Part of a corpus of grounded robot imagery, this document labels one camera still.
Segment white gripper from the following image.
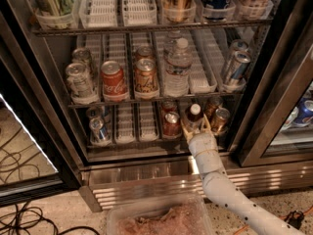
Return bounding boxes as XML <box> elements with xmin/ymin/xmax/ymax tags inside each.
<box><xmin>181</xmin><ymin>115</ymin><xmax>225</xmax><ymax>175</ymax></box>

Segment brown bottle with white cap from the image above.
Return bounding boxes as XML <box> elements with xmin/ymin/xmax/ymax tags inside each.
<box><xmin>185</xmin><ymin>104</ymin><xmax>203</xmax><ymax>131</ymax></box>

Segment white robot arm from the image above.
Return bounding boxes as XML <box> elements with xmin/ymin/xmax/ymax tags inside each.
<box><xmin>181</xmin><ymin>115</ymin><xmax>305</xmax><ymax>235</ymax></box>

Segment clear water bottle front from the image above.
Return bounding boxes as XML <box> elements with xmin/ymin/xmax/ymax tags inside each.
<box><xmin>164</xmin><ymin>37</ymin><xmax>193</xmax><ymax>97</ymax></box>

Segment clear water bottle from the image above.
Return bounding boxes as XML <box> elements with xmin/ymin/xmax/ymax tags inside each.
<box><xmin>164</xmin><ymin>37</ymin><xmax>193</xmax><ymax>97</ymax></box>
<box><xmin>163</xmin><ymin>30</ymin><xmax>182</xmax><ymax>55</ymax></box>

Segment clear water bottle rear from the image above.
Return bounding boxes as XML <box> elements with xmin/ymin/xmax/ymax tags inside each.
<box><xmin>163</xmin><ymin>30</ymin><xmax>182</xmax><ymax>55</ymax></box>

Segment steel fridge base grille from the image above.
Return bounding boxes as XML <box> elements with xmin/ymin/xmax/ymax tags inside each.
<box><xmin>79</xmin><ymin>156</ymin><xmax>313</xmax><ymax>212</ymax></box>

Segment open glass fridge door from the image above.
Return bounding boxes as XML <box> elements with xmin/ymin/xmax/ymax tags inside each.
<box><xmin>0</xmin><ymin>15</ymin><xmax>81</xmax><ymax>207</ymax></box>

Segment bronze can bottom front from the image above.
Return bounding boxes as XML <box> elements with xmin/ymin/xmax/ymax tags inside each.
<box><xmin>210</xmin><ymin>108</ymin><xmax>230</xmax><ymax>133</ymax></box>

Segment bronze can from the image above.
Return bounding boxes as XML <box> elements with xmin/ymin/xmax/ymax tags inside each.
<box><xmin>204</xmin><ymin>96</ymin><xmax>223</xmax><ymax>118</ymax></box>
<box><xmin>210</xmin><ymin>108</ymin><xmax>230</xmax><ymax>133</ymax></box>

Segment red can bottom front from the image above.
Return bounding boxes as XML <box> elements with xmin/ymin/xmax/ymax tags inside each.
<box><xmin>162</xmin><ymin>112</ymin><xmax>181</xmax><ymax>138</ymax></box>

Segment bronze can bottom rear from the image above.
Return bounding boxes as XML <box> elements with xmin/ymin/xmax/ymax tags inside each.
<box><xmin>204</xmin><ymin>96</ymin><xmax>223</xmax><ymax>118</ymax></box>

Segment red can bottom rear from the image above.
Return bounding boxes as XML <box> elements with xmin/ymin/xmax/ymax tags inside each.
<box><xmin>160</xmin><ymin>101</ymin><xmax>178</xmax><ymax>117</ymax></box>

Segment slim silver blue can front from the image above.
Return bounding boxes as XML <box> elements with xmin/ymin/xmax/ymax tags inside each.
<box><xmin>221</xmin><ymin>51</ymin><xmax>251</xmax><ymax>91</ymax></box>

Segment slim silver blue can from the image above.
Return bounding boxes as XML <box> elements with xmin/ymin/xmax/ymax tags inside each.
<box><xmin>226</xmin><ymin>39</ymin><xmax>248</xmax><ymax>70</ymax></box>
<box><xmin>221</xmin><ymin>51</ymin><xmax>251</xmax><ymax>91</ymax></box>

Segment orange soda can front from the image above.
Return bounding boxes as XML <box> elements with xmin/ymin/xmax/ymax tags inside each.
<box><xmin>135</xmin><ymin>59</ymin><xmax>159</xmax><ymax>99</ymax></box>

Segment orange soda can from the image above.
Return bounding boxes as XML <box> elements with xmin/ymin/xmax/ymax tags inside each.
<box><xmin>135</xmin><ymin>46</ymin><xmax>155</xmax><ymax>61</ymax></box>
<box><xmin>135</xmin><ymin>59</ymin><xmax>159</xmax><ymax>99</ymax></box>

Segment clear plastic bin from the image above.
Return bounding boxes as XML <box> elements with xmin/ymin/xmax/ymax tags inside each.
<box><xmin>107</xmin><ymin>193</ymin><xmax>214</xmax><ymax>235</ymax></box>

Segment red Coca-Cola can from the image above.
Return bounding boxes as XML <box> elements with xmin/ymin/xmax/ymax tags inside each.
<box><xmin>101</xmin><ymin>61</ymin><xmax>128</xmax><ymax>102</ymax></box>

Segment slim silver blue can rear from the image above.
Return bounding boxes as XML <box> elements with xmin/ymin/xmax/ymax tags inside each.
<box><xmin>226</xmin><ymin>39</ymin><xmax>248</xmax><ymax>70</ymax></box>

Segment orange soda can rear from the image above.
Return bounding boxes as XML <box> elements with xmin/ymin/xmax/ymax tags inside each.
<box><xmin>135</xmin><ymin>46</ymin><xmax>155</xmax><ymax>61</ymax></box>

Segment blue can bottom front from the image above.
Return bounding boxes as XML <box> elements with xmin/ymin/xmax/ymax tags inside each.
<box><xmin>89</xmin><ymin>117</ymin><xmax>110</xmax><ymax>145</ymax></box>

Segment blue can bottom rear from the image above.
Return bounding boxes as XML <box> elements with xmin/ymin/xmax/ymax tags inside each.
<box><xmin>86</xmin><ymin>106</ymin><xmax>111</xmax><ymax>122</ymax></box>

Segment blue Pepsi can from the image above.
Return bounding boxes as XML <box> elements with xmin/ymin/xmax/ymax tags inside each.
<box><xmin>293</xmin><ymin>99</ymin><xmax>313</xmax><ymax>127</ymax></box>

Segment silver can front left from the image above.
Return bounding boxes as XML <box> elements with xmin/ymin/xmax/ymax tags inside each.
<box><xmin>66</xmin><ymin>63</ymin><xmax>99</xmax><ymax>105</ymax></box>

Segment black plug box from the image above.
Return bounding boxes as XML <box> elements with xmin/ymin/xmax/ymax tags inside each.
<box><xmin>285</xmin><ymin>211</ymin><xmax>304</xmax><ymax>229</ymax></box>

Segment silver can rear left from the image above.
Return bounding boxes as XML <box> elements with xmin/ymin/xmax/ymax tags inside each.
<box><xmin>72</xmin><ymin>47</ymin><xmax>96</xmax><ymax>73</ymax></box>

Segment orange cable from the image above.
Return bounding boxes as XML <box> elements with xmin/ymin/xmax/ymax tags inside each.
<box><xmin>232</xmin><ymin>205</ymin><xmax>313</xmax><ymax>235</ymax></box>

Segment black cables on floor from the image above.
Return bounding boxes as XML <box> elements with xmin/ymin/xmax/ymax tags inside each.
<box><xmin>0</xmin><ymin>202</ymin><xmax>101</xmax><ymax>235</ymax></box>

